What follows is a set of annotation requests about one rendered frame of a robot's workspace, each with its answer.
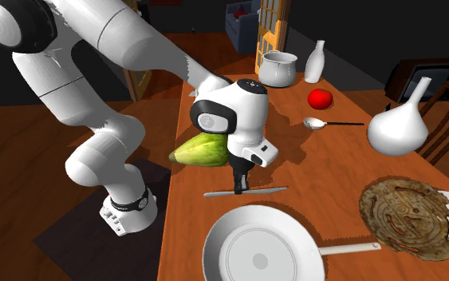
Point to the brown patterned flat plate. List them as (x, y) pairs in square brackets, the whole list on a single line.
[(410, 218)]

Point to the red tomato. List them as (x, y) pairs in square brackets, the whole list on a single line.
[(320, 98)]

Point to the yellow wooden glazed door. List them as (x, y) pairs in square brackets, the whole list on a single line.
[(270, 31)]

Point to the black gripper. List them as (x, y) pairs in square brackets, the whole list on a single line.
[(242, 165)]

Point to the white cooking pot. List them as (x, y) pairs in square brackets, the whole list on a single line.
[(277, 69)]

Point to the dark robot stand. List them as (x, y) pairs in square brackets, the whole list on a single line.
[(88, 237)]

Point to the green star fruit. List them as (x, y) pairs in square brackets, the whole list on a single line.
[(202, 151)]

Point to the old dark television set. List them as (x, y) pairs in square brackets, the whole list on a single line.
[(422, 79)]

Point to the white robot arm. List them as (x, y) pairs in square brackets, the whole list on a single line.
[(92, 77)]

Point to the dark blue armchair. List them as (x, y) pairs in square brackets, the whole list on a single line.
[(243, 25)]

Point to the white round-bellied vase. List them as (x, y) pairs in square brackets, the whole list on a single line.
[(397, 130)]

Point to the grey table knife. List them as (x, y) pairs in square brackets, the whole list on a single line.
[(265, 190)]

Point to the white frying pan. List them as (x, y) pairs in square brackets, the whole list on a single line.
[(263, 245)]

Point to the white slim bottle vase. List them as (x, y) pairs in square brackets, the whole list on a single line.
[(314, 64)]

